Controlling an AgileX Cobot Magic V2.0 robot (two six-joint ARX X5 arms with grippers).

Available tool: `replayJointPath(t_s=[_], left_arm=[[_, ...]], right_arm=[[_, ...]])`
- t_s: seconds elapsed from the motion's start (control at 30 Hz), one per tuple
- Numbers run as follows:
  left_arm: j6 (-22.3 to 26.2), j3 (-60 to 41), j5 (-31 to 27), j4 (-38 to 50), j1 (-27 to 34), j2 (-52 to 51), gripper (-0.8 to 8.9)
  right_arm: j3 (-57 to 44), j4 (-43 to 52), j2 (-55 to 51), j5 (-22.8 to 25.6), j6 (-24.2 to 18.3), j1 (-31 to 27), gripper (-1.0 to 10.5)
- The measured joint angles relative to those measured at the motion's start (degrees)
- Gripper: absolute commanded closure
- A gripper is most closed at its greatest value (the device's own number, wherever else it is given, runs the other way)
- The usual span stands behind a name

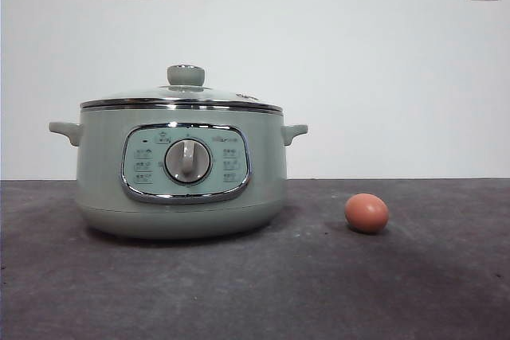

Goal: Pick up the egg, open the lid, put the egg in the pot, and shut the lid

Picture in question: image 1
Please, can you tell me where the brown egg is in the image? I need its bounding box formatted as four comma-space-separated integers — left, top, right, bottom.
344, 193, 390, 234

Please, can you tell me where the glass lid with green knob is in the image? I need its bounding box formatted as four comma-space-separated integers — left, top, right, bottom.
79, 64, 284, 112

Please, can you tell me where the pale green electric pot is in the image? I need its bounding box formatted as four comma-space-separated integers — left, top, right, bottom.
48, 99, 310, 240

